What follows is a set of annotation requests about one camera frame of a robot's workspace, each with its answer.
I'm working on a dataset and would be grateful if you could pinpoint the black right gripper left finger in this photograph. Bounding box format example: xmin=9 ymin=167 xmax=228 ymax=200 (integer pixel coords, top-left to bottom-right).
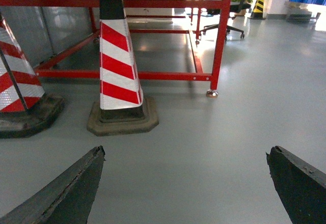
xmin=1 ymin=146 xmax=105 ymax=223

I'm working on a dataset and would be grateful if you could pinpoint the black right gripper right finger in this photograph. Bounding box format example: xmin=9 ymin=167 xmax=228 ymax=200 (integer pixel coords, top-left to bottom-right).
xmin=266 ymin=146 xmax=325 ymax=223

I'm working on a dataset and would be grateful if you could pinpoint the red white cone left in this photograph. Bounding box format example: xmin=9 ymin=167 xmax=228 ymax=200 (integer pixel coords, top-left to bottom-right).
xmin=1 ymin=17 xmax=64 ymax=138

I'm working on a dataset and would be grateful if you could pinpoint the red white traffic cone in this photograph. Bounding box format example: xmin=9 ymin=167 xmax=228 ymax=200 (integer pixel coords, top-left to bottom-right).
xmin=87 ymin=0 xmax=159 ymax=136

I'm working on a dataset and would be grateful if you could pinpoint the black office chair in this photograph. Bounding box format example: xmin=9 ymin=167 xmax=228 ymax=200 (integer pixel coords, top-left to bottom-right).
xmin=200 ymin=0 xmax=252 ymax=41

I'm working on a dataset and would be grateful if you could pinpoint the red metal frame table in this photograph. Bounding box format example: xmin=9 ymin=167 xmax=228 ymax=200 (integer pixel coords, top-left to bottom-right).
xmin=0 ymin=0 xmax=235 ymax=98

